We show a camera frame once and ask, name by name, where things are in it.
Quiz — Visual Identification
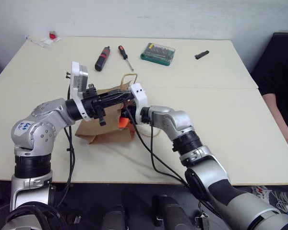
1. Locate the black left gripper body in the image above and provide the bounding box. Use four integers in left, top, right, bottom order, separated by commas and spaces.
83, 83, 107, 127

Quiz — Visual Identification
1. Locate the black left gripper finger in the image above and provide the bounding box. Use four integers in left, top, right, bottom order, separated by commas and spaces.
97, 89, 132, 100
99, 96, 133, 107

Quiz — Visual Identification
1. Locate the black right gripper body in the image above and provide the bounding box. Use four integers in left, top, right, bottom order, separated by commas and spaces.
123, 102, 138, 127

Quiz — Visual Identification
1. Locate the orange plush toy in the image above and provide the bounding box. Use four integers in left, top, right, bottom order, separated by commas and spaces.
119, 116, 131, 129

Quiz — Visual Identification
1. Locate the brown paper bag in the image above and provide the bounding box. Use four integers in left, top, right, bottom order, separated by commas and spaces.
74, 73, 162, 145

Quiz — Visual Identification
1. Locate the plastic bag with red item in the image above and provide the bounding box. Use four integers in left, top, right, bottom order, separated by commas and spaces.
25, 34, 51, 50

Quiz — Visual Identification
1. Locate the black red electric screwdriver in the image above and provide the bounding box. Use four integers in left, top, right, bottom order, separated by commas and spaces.
94, 46, 111, 71

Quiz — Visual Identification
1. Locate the green screwdriver bit case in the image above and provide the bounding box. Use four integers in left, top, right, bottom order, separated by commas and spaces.
140, 43, 176, 67

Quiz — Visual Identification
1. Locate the red white plastic packet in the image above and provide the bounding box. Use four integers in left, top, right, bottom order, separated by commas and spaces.
40, 31, 63, 46

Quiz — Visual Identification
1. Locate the small black bar part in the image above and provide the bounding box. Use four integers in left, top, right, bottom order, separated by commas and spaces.
194, 50, 210, 60

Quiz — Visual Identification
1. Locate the dark rounded shape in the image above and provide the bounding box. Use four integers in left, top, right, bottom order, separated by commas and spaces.
101, 204, 130, 230
152, 194, 195, 230

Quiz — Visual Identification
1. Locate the person in black shirt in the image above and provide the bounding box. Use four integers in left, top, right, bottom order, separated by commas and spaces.
251, 32, 288, 144

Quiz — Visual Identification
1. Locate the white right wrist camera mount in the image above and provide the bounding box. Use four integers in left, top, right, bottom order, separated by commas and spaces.
130, 83, 149, 124

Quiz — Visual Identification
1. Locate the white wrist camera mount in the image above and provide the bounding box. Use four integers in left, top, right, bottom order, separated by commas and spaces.
70, 61, 94, 121
130, 83, 149, 124

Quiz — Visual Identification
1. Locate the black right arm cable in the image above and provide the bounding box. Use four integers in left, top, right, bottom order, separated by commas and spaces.
148, 112, 190, 186
123, 105, 191, 188

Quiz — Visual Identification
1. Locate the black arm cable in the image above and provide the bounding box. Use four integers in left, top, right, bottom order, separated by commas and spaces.
123, 105, 191, 188
55, 83, 76, 209
148, 112, 190, 186

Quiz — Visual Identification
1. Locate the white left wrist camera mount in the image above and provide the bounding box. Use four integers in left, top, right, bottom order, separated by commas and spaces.
70, 61, 94, 121

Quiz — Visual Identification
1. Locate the orange black handle screwdriver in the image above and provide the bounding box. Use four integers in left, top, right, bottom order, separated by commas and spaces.
118, 45, 134, 72

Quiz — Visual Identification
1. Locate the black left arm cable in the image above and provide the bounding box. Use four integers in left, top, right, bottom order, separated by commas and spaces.
55, 83, 76, 209

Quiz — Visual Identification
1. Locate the black cable bundle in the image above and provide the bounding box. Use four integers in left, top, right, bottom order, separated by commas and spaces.
4, 201, 68, 230

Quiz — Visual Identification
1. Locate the metal connector bracket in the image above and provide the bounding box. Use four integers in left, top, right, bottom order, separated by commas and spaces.
194, 210, 211, 230

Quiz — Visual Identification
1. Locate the white cable bundle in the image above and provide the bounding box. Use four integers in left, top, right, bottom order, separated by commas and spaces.
251, 185, 288, 216

